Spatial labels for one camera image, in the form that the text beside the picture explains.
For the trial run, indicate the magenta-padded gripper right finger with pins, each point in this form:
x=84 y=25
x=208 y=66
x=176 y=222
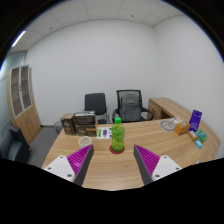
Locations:
x=163 y=166

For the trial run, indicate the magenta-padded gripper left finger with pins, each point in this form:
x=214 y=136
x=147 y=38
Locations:
x=63 y=166

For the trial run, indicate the green drink bottle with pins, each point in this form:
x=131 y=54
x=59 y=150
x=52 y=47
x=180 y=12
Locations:
x=117 y=138

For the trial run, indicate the white and brown mug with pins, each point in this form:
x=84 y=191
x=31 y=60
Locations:
x=84 y=142

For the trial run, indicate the grey waste bin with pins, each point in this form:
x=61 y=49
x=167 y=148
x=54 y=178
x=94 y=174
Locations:
x=58 y=127

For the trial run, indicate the sheet with round print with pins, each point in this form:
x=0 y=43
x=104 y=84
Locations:
x=167 y=125

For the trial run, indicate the orange-brown small box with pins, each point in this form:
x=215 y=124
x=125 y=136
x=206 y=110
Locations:
x=181 y=129

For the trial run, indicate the small blue box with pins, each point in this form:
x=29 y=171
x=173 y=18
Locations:
x=198 y=144

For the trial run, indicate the small tan box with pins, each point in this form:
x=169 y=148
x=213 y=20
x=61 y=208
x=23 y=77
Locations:
x=192 y=135

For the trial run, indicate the small dark brown box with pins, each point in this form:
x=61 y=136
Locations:
x=67 y=124

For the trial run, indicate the flat round red coaster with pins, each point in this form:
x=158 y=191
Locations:
x=116 y=152

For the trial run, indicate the small green box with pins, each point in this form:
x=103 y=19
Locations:
x=201 y=135

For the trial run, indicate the black leather sofa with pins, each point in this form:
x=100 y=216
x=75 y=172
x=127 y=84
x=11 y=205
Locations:
x=15 y=148

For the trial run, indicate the printed paper sheet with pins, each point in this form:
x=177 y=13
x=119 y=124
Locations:
x=104 y=132

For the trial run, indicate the black mesh office chair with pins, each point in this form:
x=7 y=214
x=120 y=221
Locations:
x=146 y=115

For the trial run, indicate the purple upright box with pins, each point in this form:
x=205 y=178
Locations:
x=195 y=120

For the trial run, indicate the wooden cabinet with shelves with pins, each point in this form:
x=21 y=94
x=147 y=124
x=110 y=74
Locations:
x=28 y=121

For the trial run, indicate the wooden side desk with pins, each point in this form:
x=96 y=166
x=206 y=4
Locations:
x=163 y=106

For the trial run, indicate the grey backpack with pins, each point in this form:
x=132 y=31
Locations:
x=130 y=108

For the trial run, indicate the ceiling light panel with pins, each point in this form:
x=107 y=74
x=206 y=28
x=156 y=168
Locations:
x=18 y=38

